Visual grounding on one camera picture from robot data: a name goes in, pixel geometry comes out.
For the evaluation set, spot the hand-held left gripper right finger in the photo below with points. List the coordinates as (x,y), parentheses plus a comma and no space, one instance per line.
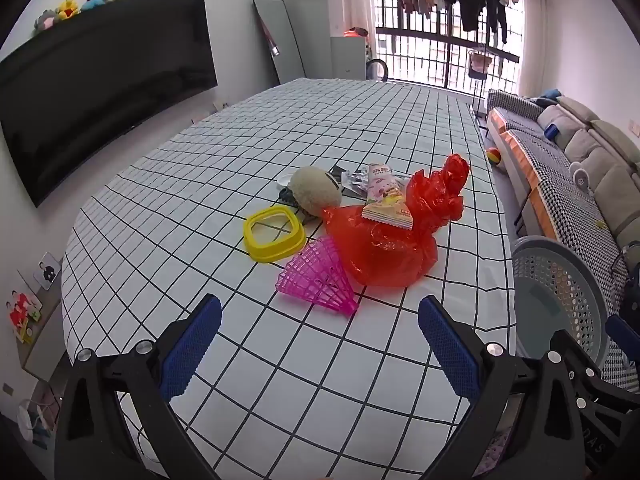
(447,345)

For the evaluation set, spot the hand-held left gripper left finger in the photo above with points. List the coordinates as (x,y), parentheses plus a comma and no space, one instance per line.
(192,345)

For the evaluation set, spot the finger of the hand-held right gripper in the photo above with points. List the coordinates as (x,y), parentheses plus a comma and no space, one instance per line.
(607,387)
(624,335)

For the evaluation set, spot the grey perforated plastic basket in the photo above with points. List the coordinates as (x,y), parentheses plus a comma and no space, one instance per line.
(555,290)

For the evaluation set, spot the red plastic bag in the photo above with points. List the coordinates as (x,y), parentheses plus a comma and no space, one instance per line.
(390,255)

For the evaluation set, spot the pink plastic mesh piece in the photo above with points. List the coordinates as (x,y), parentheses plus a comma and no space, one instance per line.
(320,280)

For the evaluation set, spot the pink snack packet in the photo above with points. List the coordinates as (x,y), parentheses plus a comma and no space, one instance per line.
(385,195)

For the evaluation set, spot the black hair clip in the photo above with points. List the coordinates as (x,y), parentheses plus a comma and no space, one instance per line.
(289,197)

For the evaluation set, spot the silver foil wrapper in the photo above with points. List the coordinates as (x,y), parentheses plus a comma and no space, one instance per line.
(354,182)

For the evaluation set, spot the white round lid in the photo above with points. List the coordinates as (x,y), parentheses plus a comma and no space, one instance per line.
(284,181)

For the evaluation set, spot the beige round plush toy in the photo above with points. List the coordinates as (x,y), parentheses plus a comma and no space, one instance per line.
(315,191)

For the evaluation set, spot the pink fluffy rug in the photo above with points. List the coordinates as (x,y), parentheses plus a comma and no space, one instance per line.
(496,447)

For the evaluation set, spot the white card with dark figure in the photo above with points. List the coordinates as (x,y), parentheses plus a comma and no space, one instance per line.
(47,271)

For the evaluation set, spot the white round plush toy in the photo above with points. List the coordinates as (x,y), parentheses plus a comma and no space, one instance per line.
(581,175)

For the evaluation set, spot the beige sofa with checked cover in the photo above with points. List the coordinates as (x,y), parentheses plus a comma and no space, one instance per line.
(550,180)

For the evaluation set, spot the colourful striped ball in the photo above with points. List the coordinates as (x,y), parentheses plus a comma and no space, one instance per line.
(493,155)

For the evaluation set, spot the blue cylinder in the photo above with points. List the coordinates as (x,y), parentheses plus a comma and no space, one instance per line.
(553,131)

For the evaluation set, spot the blue cloth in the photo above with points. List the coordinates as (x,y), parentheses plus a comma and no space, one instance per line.
(550,94)

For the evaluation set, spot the black garment stand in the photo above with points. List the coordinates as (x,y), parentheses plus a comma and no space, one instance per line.
(484,95)

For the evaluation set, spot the black curved television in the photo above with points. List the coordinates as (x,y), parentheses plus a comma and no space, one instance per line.
(100,85)

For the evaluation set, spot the pink hanging garment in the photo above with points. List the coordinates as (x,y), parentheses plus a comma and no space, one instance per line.
(481,65)

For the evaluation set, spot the black window grille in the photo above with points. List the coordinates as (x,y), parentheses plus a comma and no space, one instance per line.
(430,60)

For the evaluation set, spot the white curtain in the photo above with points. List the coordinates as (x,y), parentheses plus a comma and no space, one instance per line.
(532,45)

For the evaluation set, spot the white cabinet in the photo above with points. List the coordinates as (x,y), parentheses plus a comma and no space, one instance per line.
(347,57)

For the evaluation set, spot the leaning floor mirror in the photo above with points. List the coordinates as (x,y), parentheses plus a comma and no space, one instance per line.
(285,45)

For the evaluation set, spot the orange item on cabinet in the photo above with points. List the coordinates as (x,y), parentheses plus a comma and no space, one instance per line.
(356,33)

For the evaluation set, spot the wall socket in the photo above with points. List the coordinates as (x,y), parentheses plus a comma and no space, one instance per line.
(635,128)

